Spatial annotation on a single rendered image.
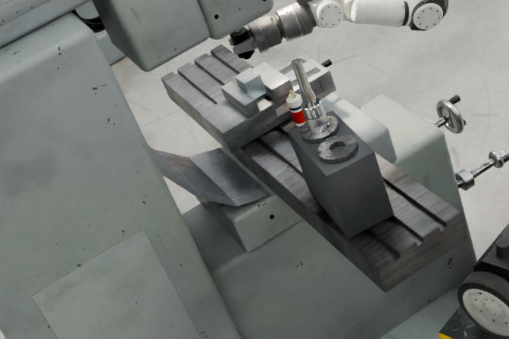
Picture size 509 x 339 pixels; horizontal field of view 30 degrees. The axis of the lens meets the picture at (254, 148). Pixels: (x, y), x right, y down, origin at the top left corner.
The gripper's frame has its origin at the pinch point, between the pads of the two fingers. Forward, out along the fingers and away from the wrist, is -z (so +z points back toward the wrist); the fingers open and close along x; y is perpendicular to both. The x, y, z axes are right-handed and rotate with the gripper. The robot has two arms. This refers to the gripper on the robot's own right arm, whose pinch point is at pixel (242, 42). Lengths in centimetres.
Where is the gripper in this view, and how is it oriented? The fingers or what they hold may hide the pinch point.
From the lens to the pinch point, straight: 246.3
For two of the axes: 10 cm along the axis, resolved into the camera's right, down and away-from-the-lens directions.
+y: 3.0, 7.8, 5.5
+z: 9.3, -3.8, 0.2
